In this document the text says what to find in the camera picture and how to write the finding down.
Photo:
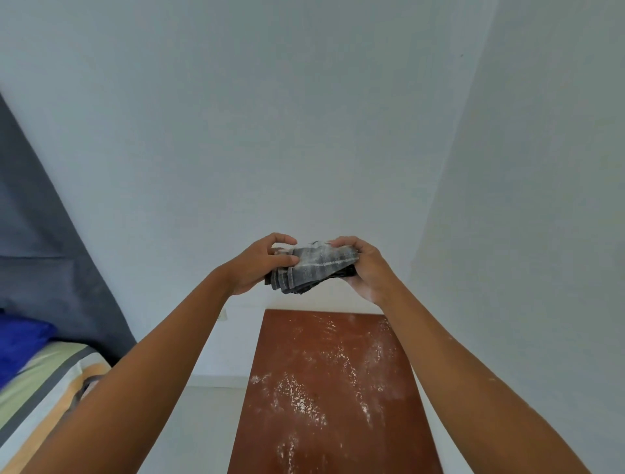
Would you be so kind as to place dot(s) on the person's left hand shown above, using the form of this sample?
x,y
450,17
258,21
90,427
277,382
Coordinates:
x,y
251,268

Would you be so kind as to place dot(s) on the person's right hand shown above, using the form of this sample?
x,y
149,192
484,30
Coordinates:
x,y
371,273

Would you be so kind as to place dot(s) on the person's right fingers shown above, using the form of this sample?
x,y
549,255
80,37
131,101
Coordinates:
x,y
344,241

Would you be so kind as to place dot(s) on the person's left thumb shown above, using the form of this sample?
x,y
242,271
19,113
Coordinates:
x,y
287,262

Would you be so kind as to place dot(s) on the grey striped cloth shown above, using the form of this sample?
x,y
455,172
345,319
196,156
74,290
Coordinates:
x,y
317,266

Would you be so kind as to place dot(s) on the person's right forearm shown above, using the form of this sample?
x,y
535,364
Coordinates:
x,y
464,390

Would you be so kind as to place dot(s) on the person's left forearm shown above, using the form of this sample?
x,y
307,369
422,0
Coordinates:
x,y
146,371

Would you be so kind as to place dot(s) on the white powder spill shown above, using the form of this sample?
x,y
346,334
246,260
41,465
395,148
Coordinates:
x,y
298,398

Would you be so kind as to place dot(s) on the brown wooden table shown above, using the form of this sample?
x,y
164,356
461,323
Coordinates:
x,y
332,439

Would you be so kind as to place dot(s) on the grey fabric headboard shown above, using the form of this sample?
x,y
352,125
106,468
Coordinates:
x,y
44,254

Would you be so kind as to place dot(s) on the blue pillow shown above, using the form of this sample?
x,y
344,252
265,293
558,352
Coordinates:
x,y
22,342

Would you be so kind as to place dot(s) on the striped bed sheet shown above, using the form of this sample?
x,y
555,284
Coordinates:
x,y
39,390

